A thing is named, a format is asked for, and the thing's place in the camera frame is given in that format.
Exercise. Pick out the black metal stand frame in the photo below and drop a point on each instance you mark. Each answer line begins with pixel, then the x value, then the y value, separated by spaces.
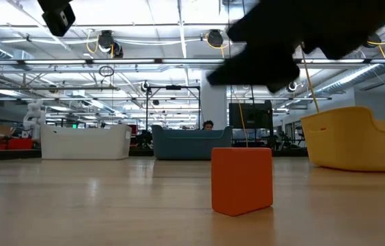
pixel 147 109

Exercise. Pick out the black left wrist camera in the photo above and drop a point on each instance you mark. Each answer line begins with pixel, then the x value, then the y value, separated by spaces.
pixel 59 18

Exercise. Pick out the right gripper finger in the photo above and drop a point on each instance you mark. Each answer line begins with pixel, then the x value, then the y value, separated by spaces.
pixel 257 70
pixel 247 32

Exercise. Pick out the long ceiling light strip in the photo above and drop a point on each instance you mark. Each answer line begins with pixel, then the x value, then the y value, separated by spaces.
pixel 127 61

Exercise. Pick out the yellow plastic bin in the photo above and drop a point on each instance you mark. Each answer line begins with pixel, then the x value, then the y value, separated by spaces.
pixel 349 147

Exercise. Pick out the red equipment box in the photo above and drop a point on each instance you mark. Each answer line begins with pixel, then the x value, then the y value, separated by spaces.
pixel 18 144

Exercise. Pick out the brown cardboard box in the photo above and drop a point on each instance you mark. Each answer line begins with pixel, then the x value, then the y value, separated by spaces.
pixel 4 130

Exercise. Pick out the white building column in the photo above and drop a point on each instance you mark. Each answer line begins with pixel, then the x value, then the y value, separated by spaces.
pixel 213 106

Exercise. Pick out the teal plastic bin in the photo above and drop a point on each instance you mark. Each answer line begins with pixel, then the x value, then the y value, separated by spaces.
pixel 185 143

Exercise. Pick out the person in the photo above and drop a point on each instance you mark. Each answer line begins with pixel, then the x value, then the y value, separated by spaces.
pixel 207 125

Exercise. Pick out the black display screen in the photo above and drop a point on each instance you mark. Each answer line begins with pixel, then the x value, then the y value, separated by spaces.
pixel 252 116

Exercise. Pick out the orange block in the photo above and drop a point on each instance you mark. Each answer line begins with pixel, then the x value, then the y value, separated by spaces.
pixel 242 181

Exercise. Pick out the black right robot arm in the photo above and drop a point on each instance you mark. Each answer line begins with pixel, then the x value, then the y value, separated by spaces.
pixel 359 20

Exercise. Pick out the white plastic bin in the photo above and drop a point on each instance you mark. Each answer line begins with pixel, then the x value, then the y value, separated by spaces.
pixel 86 143

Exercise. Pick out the white robot figure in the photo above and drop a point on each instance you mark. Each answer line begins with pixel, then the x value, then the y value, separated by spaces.
pixel 34 119

